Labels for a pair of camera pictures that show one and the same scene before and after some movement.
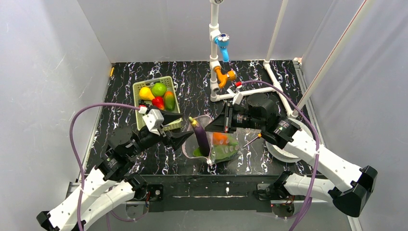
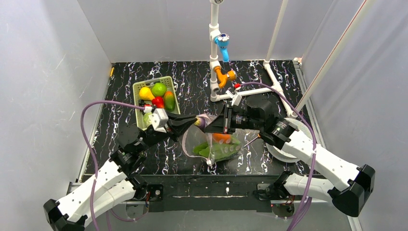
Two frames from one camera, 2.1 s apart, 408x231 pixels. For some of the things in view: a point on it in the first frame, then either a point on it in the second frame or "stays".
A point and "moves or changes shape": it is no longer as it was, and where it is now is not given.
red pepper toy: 159,101 stays
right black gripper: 228,117 stays
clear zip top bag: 222,145 → 248,156
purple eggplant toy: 202,135 moves or changes shape
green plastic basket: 168,82 stays
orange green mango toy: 170,101 stays
